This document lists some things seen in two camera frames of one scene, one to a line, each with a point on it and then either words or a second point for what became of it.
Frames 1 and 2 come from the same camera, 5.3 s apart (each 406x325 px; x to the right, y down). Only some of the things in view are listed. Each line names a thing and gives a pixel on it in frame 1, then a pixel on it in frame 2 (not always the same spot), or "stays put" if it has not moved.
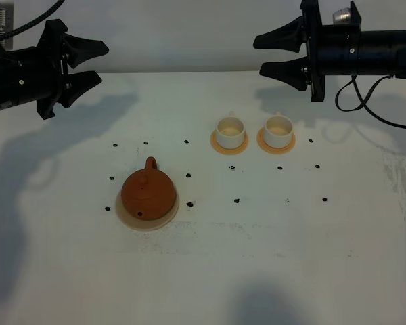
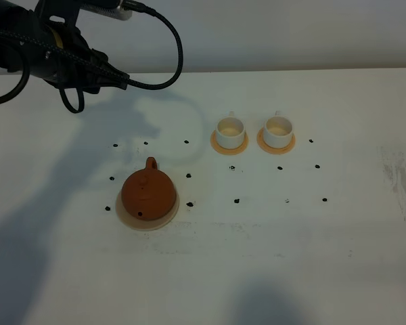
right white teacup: (278, 131) stays put
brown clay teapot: (148, 194) stays put
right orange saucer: (271, 149) stays put
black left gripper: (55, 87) -> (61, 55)
